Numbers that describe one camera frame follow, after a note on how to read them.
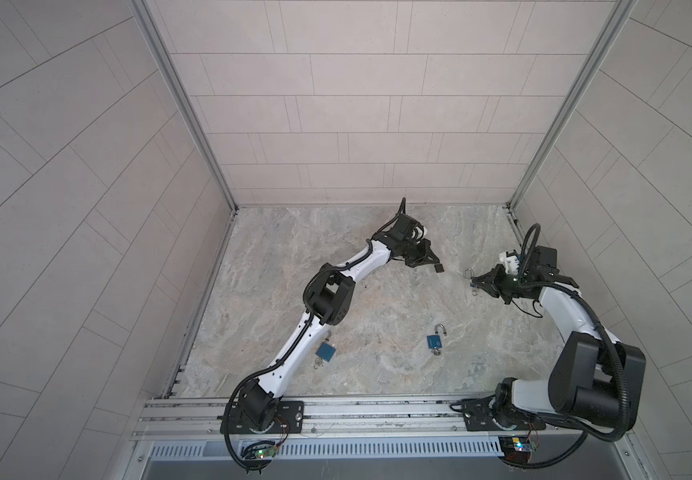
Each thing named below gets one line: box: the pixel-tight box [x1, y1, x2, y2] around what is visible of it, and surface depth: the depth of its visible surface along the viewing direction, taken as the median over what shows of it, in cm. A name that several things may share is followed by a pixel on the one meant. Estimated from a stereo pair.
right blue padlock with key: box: [427, 323, 447, 355], surface depth 84 cm
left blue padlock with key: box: [315, 342, 337, 362], surface depth 84 cm
